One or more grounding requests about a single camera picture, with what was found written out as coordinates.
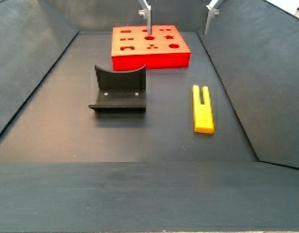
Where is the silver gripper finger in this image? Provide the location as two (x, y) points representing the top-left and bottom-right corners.
(139, 0), (153, 35)
(204, 0), (220, 34)

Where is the black curved fixture stand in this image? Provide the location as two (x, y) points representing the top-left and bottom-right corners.
(89, 66), (146, 111)

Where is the red block with shaped holes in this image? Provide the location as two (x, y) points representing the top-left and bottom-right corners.
(111, 25), (192, 71)

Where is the yellow two-pronged peg object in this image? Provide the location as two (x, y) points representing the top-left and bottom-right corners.
(193, 85), (216, 134)

